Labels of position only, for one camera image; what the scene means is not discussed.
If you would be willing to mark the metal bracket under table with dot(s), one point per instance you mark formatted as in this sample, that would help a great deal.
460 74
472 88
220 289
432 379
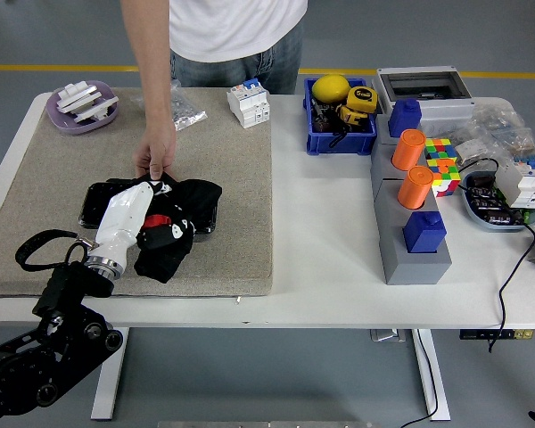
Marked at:
388 336

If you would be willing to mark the blue block with knob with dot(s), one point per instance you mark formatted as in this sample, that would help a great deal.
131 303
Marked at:
423 234
403 118

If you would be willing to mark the white terminal block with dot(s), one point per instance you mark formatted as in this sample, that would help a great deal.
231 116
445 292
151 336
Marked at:
470 150

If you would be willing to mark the yellow ball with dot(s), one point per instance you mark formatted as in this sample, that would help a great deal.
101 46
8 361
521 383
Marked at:
331 89

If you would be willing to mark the clear bags of small parts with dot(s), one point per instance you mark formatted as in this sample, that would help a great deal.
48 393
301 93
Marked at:
499 125

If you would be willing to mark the yellow black tape measure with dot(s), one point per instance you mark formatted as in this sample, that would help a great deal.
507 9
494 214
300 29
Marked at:
351 115

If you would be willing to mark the person's right forearm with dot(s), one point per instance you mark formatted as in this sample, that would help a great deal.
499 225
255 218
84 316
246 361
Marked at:
153 80

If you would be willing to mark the colourful puzzle cube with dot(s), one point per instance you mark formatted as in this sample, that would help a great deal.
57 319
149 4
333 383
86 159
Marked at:
441 149
445 178

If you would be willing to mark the grey-brown mat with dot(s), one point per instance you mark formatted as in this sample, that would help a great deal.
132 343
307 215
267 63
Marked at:
232 200

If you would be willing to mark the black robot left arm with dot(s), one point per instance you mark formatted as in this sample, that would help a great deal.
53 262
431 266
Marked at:
62 285

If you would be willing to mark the dark hand tool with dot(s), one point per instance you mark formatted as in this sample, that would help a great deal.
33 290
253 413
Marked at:
323 122

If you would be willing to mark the black rag with red print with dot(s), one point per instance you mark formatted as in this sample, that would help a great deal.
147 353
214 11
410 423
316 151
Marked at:
200 196

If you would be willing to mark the white plastic clip part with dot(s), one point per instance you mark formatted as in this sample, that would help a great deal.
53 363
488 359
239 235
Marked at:
77 97
95 109

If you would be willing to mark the dark circuit board pile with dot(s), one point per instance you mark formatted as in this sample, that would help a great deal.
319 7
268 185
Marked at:
485 203

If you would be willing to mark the person's right hand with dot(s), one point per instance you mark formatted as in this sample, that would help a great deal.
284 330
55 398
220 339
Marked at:
158 149

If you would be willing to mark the black table control panel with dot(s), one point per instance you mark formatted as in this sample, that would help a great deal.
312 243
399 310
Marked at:
472 334

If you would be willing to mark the yellow round tape measure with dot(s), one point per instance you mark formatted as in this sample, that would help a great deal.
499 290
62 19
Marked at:
361 96

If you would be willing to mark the blue plastic bin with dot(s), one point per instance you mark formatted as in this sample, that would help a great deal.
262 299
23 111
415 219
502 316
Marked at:
338 143

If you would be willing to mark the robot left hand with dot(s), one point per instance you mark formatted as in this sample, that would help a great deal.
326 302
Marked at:
122 214

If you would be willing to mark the glossy black panel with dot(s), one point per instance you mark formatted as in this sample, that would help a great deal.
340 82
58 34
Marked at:
93 209

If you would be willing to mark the orange cylinder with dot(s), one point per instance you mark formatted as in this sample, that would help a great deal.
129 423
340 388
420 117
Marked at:
407 149
414 187

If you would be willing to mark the person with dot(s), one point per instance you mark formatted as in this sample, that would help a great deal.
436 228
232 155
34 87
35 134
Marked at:
232 27

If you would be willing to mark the clear bag of screws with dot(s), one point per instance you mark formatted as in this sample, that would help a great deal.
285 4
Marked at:
187 113

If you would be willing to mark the purple dish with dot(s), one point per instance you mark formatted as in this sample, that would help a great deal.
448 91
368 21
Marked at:
84 128

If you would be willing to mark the white table leg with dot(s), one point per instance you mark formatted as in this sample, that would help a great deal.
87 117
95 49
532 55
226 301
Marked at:
425 379
109 392

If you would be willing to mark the light blue dish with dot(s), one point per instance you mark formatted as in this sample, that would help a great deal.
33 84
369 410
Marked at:
473 218

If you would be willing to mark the grey electrical enclosure box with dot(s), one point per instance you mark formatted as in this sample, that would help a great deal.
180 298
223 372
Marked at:
450 109

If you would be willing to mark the grey peg holder block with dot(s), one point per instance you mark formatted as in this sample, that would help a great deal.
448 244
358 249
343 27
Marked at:
409 269

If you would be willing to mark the white circuit breaker blue switch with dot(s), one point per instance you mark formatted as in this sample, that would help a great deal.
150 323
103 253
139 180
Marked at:
249 107
523 185

